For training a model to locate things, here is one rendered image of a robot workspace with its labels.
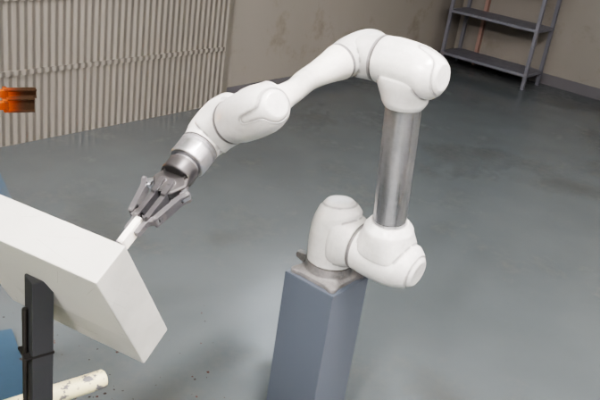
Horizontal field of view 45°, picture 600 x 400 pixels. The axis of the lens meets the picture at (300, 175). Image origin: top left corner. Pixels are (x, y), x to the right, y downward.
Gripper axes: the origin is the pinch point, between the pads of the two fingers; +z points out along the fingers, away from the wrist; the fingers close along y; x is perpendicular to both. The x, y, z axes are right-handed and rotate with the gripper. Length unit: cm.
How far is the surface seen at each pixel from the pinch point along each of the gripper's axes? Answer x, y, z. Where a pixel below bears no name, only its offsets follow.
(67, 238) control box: 22.5, -6.9, 16.2
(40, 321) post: 6.2, -1.0, 25.9
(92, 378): -38.3, 10.6, 20.1
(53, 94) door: -181, 248, -157
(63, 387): -35.2, 13.4, 25.6
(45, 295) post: 10.5, -1.5, 22.4
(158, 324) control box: -1.2, -17.1, 14.7
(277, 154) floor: -249, 126, -217
